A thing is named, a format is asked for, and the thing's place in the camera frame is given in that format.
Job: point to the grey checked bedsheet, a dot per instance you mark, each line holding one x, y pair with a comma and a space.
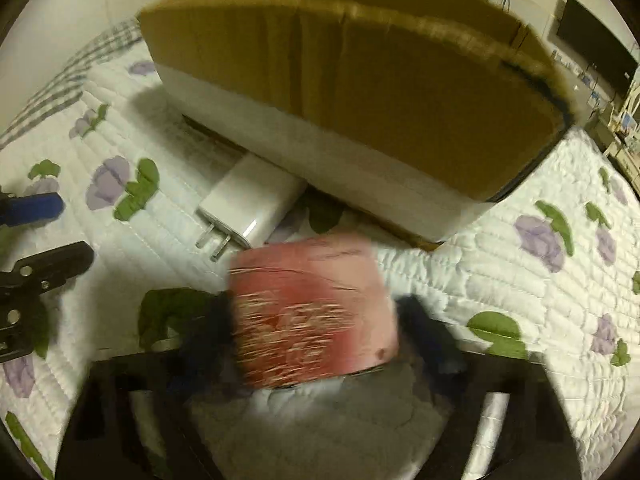
65, 89

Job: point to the floral white quilt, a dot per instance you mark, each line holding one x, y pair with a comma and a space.
555, 267

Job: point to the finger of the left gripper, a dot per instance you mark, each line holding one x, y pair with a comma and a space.
21, 211
50, 269

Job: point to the white dressing table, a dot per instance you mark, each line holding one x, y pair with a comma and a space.
616, 133

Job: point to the white plug adapter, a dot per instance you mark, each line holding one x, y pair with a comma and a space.
247, 204

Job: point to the red patterned wallet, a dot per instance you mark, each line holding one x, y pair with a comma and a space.
310, 310

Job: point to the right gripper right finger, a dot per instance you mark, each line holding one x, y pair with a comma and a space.
431, 338

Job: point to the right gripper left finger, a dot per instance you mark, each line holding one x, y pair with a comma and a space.
188, 335

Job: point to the brown cardboard box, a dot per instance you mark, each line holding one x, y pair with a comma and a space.
424, 113

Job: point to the black wall television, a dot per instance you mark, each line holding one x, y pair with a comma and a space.
596, 44

